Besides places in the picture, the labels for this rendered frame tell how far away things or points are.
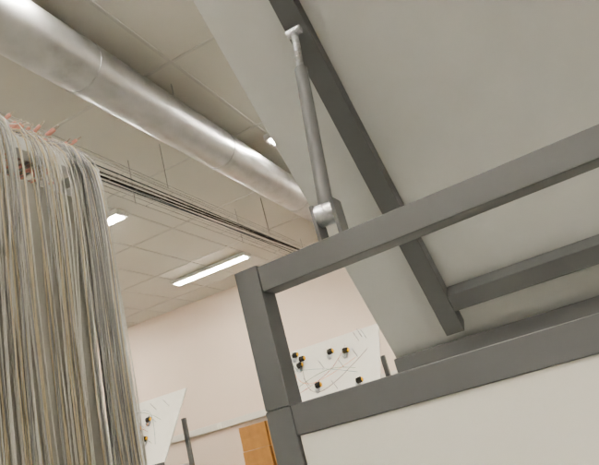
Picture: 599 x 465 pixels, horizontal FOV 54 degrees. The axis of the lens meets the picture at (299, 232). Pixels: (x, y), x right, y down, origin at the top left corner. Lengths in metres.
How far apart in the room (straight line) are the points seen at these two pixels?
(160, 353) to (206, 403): 1.26
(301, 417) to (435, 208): 0.32
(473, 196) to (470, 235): 0.49
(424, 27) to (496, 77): 0.16
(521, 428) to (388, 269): 0.62
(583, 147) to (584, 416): 0.29
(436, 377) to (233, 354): 9.00
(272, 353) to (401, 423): 0.20
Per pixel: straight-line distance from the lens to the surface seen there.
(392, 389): 0.74
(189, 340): 10.16
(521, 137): 1.16
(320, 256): 0.79
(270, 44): 1.15
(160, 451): 7.12
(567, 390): 0.71
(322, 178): 0.84
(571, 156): 0.73
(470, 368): 0.72
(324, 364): 6.31
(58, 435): 1.11
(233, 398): 9.68
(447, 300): 1.24
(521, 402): 0.71
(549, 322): 1.29
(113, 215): 6.10
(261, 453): 7.79
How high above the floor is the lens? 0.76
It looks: 19 degrees up
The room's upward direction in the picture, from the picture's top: 15 degrees counter-clockwise
